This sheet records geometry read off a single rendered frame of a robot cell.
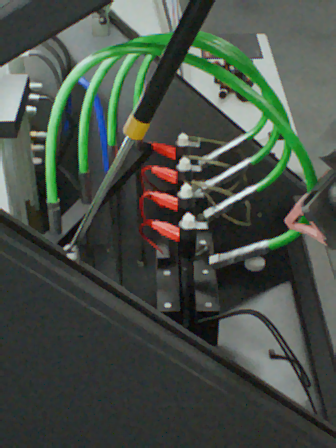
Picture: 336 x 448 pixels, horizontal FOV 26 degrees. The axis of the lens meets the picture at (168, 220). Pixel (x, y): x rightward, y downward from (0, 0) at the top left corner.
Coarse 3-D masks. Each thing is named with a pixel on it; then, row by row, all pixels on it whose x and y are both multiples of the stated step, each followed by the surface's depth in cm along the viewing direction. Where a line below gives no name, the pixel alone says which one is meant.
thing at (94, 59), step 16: (112, 48) 89; (128, 48) 88; (144, 48) 87; (160, 48) 87; (80, 64) 92; (96, 64) 92; (192, 64) 86; (208, 64) 86; (224, 80) 86; (240, 80) 86; (64, 96) 96; (256, 96) 86; (272, 112) 86; (48, 128) 100; (288, 128) 87; (48, 144) 101; (48, 160) 103; (304, 160) 88; (48, 176) 105; (48, 192) 107; (272, 240) 97; (288, 240) 96
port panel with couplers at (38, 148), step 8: (24, 56) 115; (8, 64) 115; (16, 64) 121; (8, 72) 115; (16, 72) 121; (24, 72) 129; (32, 88) 128; (40, 88) 128; (32, 96) 124; (32, 112) 121; (32, 136) 134; (40, 136) 134; (32, 144) 131; (40, 144) 131; (40, 152) 131; (40, 160) 127
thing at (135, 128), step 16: (192, 0) 57; (208, 0) 57; (192, 16) 57; (176, 32) 59; (192, 32) 58; (176, 48) 59; (160, 64) 60; (176, 64) 60; (160, 80) 61; (144, 96) 62; (160, 96) 62; (144, 112) 63; (128, 128) 64; (144, 128) 64; (128, 144) 66; (112, 176) 68; (96, 208) 70; (80, 224) 72; (80, 240) 73
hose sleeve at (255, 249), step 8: (264, 240) 98; (240, 248) 100; (248, 248) 99; (256, 248) 98; (264, 248) 98; (224, 256) 101; (232, 256) 101; (240, 256) 100; (248, 256) 99; (256, 256) 99; (224, 264) 102
